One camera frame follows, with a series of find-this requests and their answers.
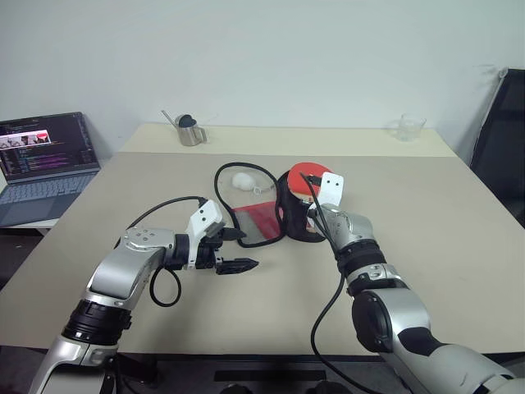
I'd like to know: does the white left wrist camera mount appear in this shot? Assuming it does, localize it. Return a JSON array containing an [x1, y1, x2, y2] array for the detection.
[[183, 199, 225, 271]]

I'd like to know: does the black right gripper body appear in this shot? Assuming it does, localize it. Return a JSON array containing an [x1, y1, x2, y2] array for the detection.
[[303, 198, 322, 226]]

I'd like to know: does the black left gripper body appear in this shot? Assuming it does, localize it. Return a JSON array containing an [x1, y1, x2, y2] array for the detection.
[[194, 223, 228, 272]]

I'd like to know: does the red table tennis paddle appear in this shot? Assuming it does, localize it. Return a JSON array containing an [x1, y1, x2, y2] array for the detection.
[[285, 161, 334, 237]]

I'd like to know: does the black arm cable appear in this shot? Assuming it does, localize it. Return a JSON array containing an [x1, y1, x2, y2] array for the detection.
[[300, 172, 370, 394], [125, 196, 210, 308]]

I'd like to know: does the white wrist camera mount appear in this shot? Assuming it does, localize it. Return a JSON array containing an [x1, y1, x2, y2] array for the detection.
[[183, 199, 225, 271], [313, 172, 345, 208]]

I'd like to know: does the black paddle case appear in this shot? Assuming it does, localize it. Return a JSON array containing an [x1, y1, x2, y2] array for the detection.
[[213, 162, 327, 249]]

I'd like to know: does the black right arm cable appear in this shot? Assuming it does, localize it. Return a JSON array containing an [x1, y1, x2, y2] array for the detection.
[[300, 172, 370, 394]]

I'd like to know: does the clear glass beaker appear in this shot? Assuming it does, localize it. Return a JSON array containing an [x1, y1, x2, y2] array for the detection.
[[387, 113, 427, 143]]

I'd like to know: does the black chair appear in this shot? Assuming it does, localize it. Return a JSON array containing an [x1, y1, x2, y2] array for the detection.
[[468, 67, 525, 229]]

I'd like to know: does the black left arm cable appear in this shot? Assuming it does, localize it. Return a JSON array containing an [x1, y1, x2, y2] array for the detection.
[[125, 196, 210, 308]]

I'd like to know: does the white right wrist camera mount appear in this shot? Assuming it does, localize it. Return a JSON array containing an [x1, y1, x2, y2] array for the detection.
[[313, 172, 345, 208]]

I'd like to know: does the stainless steel pitcher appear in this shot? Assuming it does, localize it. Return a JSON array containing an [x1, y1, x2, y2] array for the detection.
[[160, 109, 209, 148]]

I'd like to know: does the grey open laptop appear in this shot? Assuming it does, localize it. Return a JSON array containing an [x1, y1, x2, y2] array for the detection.
[[0, 111, 102, 228]]

